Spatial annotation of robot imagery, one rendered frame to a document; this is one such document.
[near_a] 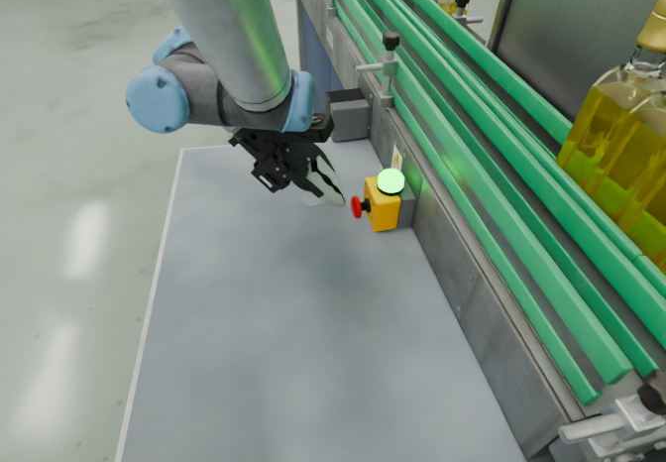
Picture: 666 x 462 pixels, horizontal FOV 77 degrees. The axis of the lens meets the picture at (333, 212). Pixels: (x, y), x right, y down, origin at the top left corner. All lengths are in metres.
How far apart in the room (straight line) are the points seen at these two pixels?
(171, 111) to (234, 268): 0.28
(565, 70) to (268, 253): 0.62
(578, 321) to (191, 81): 0.48
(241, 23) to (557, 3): 0.67
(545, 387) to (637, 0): 0.55
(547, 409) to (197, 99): 0.51
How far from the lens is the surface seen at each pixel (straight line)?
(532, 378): 0.51
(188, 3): 0.33
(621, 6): 0.81
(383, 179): 0.68
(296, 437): 0.57
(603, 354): 0.44
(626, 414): 0.41
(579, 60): 0.86
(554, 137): 0.70
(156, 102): 0.54
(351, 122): 0.90
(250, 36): 0.37
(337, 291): 0.65
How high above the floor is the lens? 1.29
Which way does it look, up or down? 45 degrees down
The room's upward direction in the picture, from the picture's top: straight up
